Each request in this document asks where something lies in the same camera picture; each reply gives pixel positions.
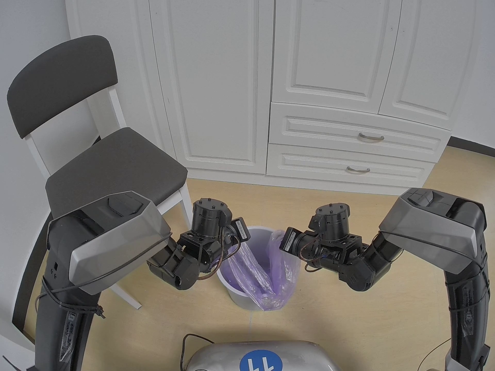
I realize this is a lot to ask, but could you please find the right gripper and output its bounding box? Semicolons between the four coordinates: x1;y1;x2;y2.
297;230;324;260

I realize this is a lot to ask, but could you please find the purple plastic bag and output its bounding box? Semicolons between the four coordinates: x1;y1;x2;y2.
226;228;301;311

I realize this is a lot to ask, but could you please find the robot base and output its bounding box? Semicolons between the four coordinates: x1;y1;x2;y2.
186;340;343;371

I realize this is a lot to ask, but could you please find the white trash bin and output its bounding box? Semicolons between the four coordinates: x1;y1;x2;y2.
216;226;298;310

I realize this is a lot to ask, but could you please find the white wardrobe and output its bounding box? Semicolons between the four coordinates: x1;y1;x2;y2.
64;0;480;199

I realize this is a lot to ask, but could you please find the white chair with grey cushions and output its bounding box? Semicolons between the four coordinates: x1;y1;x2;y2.
6;35;189;310

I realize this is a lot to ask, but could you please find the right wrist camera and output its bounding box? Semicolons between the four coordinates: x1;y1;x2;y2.
279;227;301;252

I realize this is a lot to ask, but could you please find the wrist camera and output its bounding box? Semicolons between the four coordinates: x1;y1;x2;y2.
231;218;252;242
279;227;301;252

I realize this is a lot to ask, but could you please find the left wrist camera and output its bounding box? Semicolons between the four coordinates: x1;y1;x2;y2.
231;218;252;242

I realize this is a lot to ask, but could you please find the black cable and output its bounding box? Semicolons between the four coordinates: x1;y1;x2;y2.
421;340;452;368
181;333;216;371

